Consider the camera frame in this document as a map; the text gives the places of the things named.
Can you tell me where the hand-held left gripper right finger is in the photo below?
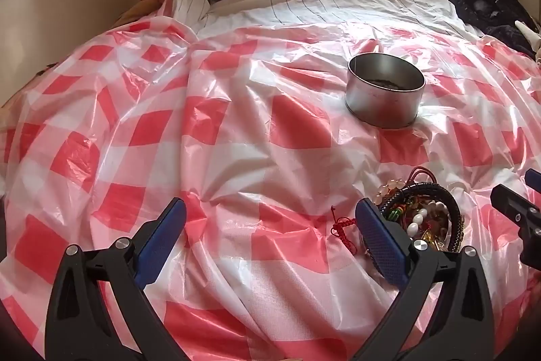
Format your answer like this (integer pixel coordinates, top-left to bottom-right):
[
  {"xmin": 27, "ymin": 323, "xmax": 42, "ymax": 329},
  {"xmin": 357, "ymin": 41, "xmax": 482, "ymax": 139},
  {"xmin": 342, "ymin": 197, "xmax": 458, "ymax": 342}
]
[{"xmin": 354, "ymin": 198, "xmax": 497, "ymax": 361}]

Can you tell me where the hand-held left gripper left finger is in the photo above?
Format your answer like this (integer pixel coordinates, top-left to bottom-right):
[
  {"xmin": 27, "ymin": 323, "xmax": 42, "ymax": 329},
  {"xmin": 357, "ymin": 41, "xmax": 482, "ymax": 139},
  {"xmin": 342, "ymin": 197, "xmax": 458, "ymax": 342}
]
[{"xmin": 44, "ymin": 197, "xmax": 189, "ymax": 361}]

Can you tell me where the pile of beaded bracelets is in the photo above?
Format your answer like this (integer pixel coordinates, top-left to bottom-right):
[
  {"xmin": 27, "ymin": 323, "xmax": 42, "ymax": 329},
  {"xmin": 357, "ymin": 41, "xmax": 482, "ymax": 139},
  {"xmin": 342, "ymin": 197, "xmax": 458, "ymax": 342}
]
[{"xmin": 378, "ymin": 182, "xmax": 463, "ymax": 254}]

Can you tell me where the round metal tin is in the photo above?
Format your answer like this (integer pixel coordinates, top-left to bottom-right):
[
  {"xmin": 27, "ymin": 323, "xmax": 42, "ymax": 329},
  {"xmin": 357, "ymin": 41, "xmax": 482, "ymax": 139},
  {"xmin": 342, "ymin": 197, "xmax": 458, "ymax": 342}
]
[{"xmin": 345, "ymin": 53, "xmax": 426, "ymax": 129}]

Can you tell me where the red white checkered plastic sheet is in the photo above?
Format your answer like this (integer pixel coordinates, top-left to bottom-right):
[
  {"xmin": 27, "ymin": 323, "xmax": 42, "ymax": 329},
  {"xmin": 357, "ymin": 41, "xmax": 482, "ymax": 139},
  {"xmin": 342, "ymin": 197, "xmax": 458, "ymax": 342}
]
[{"xmin": 0, "ymin": 20, "xmax": 541, "ymax": 361}]

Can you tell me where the white cloth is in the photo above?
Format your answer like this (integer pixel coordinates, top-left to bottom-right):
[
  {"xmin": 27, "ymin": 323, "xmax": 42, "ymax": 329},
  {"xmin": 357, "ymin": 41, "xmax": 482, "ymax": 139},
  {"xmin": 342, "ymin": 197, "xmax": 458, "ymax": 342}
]
[{"xmin": 515, "ymin": 20, "xmax": 541, "ymax": 63}]

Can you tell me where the dark clothes pile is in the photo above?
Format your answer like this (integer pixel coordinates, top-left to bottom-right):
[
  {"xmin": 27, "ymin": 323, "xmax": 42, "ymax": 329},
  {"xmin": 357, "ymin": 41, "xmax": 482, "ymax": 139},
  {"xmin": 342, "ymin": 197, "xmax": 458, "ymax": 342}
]
[{"xmin": 446, "ymin": 0, "xmax": 541, "ymax": 57}]

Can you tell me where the orange cloth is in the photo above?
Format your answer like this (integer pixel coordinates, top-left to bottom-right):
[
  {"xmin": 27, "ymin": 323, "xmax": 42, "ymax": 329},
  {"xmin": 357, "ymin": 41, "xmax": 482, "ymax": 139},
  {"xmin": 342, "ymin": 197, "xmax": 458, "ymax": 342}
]
[{"xmin": 114, "ymin": 0, "xmax": 167, "ymax": 27}]

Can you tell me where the white striped bedsheet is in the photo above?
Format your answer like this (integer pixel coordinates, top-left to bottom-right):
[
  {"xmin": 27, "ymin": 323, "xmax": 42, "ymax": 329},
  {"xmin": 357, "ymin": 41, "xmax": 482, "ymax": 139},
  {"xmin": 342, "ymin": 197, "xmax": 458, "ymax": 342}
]
[{"xmin": 171, "ymin": 0, "xmax": 485, "ymax": 40}]

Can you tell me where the red string bracelet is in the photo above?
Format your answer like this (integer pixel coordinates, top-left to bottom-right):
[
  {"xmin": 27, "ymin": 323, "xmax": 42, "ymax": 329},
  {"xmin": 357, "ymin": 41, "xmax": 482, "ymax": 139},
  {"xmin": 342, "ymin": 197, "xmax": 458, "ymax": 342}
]
[{"xmin": 331, "ymin": 205, "xmax": 358, "ymax": 239}]

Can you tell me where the clear bead bracelet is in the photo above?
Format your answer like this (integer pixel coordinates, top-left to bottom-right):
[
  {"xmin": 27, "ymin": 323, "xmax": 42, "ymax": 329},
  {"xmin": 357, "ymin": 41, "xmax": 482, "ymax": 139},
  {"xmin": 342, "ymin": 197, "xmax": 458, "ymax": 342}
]
[{"xmin": 377, "ymin": 180, "xmax": 413, "ymax": 202}]

